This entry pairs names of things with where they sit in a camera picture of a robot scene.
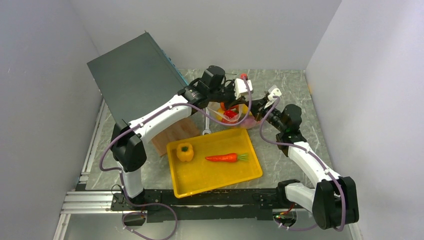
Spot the yellow bell pepper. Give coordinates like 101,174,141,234
176,142,194,162

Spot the orange pumpkin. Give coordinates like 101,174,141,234
220,102,238,111

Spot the dark grey box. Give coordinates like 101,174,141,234
87,32,188,123

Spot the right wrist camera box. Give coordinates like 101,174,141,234
267,85,282,101

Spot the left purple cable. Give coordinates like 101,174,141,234
98,75,253,240

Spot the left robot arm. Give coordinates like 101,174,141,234
108,65,248,210

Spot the yellow lemon squash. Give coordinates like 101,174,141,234
240,105,256,123

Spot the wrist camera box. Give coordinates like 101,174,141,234
267,85,282,101
234,78,254,100

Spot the clear zip top bag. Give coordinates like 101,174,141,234
207,102,259,129

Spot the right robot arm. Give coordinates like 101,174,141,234
251,96,359,232

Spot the black base frame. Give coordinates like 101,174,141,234
110,188,295,223

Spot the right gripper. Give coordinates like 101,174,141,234
245,97,286,133

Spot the yellow plastic tray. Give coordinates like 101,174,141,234
166,128,263,199

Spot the silver wrench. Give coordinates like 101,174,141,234
202,108,212,135

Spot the orange carrot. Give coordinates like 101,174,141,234
205,153,249,163

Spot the aluminium rail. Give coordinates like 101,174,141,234
53,191,113,240

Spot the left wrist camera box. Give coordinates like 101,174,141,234
234,78,254,100

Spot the red bell pepper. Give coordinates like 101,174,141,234
220,110,239,124

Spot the wooden block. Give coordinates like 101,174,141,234
151,117,201,156

